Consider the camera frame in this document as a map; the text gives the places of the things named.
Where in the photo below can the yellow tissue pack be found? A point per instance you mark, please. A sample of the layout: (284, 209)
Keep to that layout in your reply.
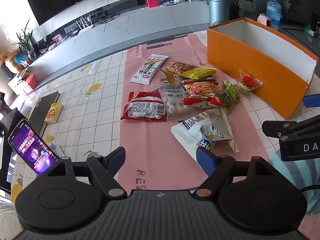
(53, 113)

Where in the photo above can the white wifi router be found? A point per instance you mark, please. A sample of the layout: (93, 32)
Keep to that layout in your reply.
(84, 24)

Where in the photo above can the blue water jug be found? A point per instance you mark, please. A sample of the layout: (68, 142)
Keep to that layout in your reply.
(273, 11)

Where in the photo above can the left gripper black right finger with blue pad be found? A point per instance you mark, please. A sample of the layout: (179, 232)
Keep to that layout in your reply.
(219, 170)

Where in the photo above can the red fries snack bag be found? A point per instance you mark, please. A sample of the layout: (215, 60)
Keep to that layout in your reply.
(201, 94)

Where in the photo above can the small clear red candy pack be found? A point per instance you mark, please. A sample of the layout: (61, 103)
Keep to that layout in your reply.
(247, 83)

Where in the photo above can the red silver snack bag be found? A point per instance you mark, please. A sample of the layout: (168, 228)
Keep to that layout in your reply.
(144, 106)

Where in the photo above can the white spicy strip snack pack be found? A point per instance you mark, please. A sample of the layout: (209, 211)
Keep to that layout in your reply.
(148, 70)

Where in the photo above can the orange cardboard box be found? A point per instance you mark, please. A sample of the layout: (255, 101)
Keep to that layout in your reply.
(285, 67)

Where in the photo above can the pink small appliance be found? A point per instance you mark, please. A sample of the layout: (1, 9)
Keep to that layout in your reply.
(265, 20)

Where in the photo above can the white tv cabinet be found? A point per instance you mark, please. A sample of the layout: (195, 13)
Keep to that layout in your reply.
(127, 30)

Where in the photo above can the clear yogurt hawthorn ball bag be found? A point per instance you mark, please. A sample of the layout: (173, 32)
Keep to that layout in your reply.
(173, 98)

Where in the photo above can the pink red box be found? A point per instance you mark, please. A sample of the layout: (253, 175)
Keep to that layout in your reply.
(151, 3)

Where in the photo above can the green snack packet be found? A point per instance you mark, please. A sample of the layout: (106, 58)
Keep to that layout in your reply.
(230, 95)

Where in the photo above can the yellow snack packet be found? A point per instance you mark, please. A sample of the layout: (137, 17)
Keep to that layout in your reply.
(199, 73)

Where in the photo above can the clear peanut snack bag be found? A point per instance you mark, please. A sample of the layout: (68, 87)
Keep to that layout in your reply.
(176, 68)

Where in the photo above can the silver trash can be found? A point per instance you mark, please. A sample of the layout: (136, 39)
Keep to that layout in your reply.
(218, 11)

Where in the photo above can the white blue snack bag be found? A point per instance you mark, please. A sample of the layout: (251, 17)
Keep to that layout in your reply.
(204, 129)

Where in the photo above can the smartphone with lit screen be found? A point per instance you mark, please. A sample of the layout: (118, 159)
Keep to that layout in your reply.
(31, 148)

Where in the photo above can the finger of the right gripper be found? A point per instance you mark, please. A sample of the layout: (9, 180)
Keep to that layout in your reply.
(278, 129)
(311, 101)

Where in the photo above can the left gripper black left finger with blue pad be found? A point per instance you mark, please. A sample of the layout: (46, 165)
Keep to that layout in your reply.
(102, 171)

